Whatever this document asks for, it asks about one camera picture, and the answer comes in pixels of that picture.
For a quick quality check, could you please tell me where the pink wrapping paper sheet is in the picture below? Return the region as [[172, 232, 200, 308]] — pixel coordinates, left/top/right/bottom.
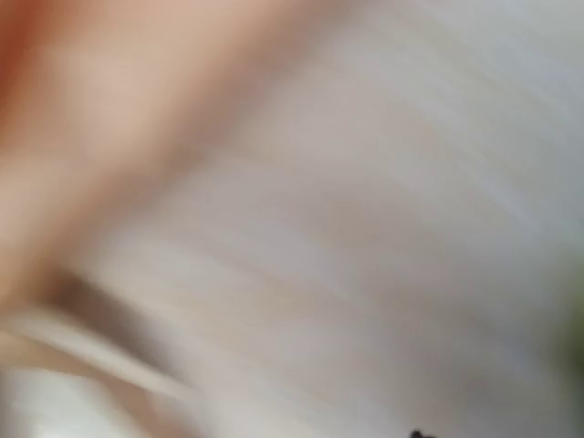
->
[[0, 0, 348, 320]]

